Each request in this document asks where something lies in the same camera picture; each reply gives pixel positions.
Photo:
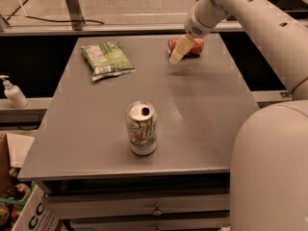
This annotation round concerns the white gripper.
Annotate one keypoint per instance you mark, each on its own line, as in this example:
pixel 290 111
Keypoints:
pixel 194 26

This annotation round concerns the red coke can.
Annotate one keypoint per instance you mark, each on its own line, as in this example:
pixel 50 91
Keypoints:
pixel 196 49

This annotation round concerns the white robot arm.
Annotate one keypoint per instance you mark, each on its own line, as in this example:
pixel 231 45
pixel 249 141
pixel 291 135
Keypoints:
pixel 269 162

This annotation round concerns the white green 7up can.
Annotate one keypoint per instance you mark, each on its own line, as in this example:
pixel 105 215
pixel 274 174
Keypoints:
pixel 141 121

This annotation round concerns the green chip bag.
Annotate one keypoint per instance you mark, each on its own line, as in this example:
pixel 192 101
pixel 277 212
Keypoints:
pixel 106 59

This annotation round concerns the grey drawer cabinet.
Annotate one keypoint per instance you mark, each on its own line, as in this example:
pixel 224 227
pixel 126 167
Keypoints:
pixel 82 145

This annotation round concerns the white pump bottle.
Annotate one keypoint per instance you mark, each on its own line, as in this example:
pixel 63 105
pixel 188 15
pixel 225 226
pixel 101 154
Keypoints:
pixel 14 93

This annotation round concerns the white paper sheet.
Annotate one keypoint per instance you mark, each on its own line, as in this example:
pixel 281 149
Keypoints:
pixel 19 146

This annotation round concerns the upper grey drawer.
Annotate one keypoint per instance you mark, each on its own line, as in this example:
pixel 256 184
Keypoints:
pixel 111 205

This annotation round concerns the grey drawer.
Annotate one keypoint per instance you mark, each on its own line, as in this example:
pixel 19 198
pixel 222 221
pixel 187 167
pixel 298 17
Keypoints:
pixel 111 205
pixel 161 223

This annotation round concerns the lower grey drawer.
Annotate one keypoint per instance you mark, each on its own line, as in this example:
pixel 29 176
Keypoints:
pixel 161 223

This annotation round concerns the brown cardboard box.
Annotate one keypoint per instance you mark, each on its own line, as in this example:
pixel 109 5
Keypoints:
pixel 6 181

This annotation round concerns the white cardboard box with letters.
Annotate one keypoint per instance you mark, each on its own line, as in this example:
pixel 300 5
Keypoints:
pixel 36 217

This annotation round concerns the left metal railing post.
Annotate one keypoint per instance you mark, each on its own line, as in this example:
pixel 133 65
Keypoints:
pixel 75 14

